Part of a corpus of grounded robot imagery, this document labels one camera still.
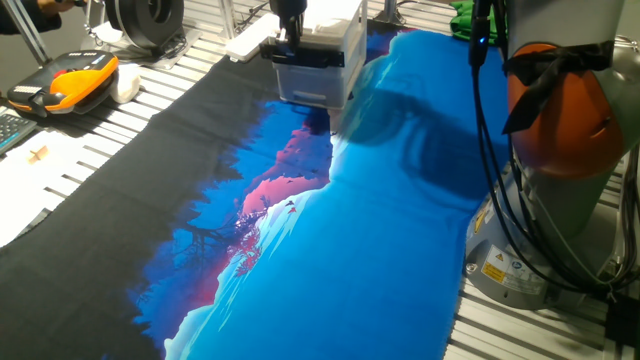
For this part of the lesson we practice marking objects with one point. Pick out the aluminium upright post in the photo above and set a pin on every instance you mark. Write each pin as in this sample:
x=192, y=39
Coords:
x=227, y=17

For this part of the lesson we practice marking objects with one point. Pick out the small white rounded object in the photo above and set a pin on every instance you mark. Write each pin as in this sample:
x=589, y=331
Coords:
x=125, y=82

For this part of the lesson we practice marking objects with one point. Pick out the blue forest print cloth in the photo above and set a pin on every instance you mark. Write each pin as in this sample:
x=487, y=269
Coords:
x=350, y=250

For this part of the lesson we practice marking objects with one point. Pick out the person's bare hand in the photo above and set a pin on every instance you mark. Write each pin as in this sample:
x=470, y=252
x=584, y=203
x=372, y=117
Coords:
x=55, y=5

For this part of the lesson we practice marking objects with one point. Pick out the black computer keyboard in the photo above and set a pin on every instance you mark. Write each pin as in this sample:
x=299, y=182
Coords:
x=15, y=130

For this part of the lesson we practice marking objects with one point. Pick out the black filament spool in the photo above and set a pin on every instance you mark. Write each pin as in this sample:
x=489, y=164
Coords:
x=145, y=20

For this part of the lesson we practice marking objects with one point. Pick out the slanted aluminium strut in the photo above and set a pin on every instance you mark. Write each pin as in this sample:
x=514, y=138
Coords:
x=25, y=30

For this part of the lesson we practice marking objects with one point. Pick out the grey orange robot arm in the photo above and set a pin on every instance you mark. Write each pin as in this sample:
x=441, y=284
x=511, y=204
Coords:
x=565, y=125

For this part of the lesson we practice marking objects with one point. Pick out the white paper sheet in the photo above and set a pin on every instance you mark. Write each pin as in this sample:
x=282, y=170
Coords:
x=25, y=195

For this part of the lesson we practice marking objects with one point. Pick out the white plastic drawer cabinet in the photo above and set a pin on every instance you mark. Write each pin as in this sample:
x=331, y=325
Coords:
x=320, y=87

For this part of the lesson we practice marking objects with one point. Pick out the clear spool holder stand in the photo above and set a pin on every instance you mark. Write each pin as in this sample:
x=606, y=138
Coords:
x=187, y=47

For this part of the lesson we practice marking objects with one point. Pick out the white power strip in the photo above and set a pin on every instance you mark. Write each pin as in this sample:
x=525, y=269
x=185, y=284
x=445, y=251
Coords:
x=247, y=42

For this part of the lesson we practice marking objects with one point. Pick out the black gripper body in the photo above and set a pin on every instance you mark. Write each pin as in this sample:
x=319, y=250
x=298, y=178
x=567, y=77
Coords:
x=289, y=10

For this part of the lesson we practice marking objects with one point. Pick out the tall aluminium frame bar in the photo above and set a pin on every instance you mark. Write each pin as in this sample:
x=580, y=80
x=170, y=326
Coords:
x=391, y=10

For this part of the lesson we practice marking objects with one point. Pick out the green cloth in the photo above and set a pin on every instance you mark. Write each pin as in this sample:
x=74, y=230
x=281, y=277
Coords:
x=462, y=22

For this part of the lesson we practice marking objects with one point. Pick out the orange black teach pendant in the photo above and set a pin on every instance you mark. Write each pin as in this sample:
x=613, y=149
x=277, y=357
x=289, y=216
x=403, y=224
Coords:
x=65, y=82

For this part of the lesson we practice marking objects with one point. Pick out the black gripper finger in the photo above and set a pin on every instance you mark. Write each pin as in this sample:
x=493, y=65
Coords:
x=286, y=37
x=297, y=35

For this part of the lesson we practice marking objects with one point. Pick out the dark-sleeved forearm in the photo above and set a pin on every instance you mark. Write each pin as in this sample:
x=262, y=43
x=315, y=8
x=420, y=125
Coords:
x=20, y=24

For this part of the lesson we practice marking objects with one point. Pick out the small wooden piece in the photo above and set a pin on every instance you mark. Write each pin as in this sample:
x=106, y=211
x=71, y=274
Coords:
x=37, y=155

